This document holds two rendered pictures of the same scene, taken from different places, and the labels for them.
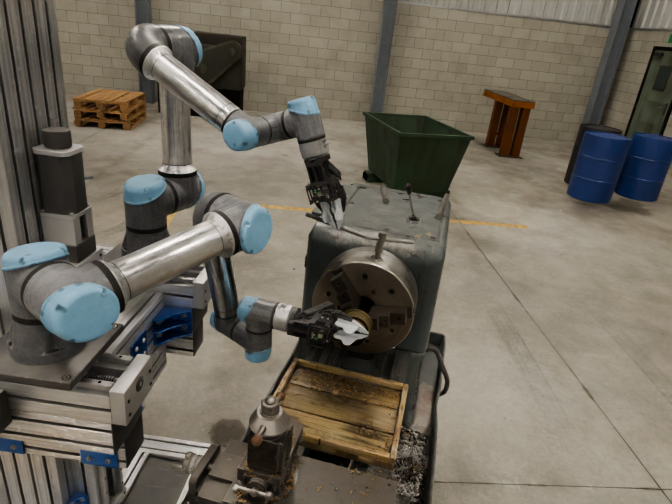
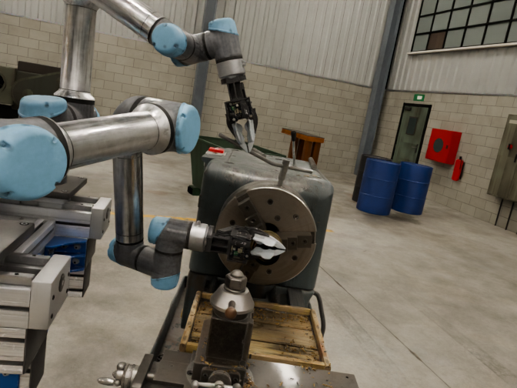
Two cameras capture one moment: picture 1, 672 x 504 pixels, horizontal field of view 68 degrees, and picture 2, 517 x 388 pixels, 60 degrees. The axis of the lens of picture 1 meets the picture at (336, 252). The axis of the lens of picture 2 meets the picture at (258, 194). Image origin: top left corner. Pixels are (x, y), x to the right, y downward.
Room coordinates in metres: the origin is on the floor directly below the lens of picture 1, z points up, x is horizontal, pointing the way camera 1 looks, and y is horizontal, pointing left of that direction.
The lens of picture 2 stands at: (0.04, 0.26, 1.47)
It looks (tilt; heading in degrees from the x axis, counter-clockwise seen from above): 11 degrees down; 346
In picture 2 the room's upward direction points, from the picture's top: 10 degrees clockwise
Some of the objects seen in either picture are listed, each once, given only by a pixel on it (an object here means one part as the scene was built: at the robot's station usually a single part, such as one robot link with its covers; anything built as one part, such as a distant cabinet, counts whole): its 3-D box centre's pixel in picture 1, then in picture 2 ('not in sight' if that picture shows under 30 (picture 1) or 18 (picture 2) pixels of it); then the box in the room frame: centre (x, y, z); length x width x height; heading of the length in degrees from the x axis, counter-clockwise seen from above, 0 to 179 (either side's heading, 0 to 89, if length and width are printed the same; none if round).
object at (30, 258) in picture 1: (40, 277); not in sight; (0.88, 0.59, 1.33); 0.13 x 0.12 x 0.14; 54
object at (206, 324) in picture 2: (271, 459); (222, 358); (0.79, 0.09, 0.99); 0.20 x 0.10 x 0.05; 169
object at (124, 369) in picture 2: (186, 462); (118, 374); (0.80, 0.28, 0.95); 0.07 x 0.04 x 0.04; 79
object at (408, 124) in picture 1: (409, 156); (230, 172); (6.39, -0.80, 0.43); 1.34 x 0.94 x 0.85; 17
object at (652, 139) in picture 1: (645, 166); (411, 188); (7.37, -4.35, 0.44); 0.59 x 0.59 x 0.88
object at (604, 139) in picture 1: (597, 167); (378, 186); (6.99, -3.48, 0.44); 0.59 x 0.59 x 0.88
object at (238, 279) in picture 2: (270, 404); (235, 279); (0.77, 0.09, 1.17); 0.04 x 0.04 x 0.03
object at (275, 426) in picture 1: (269, 417); (233, 296); (0.77, 0.09, 1.13); 0.08 x 0.08 x 0.03
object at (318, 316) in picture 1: (312, 325); (229, 242); (1.16, 0.04, 1.10); 0.12 x 0.09 x 0.08; 77
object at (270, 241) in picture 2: (350, 328); (269, 243); (1.14, -0.06, 1.12); 0.09 x 0.06 x 0.03; 77
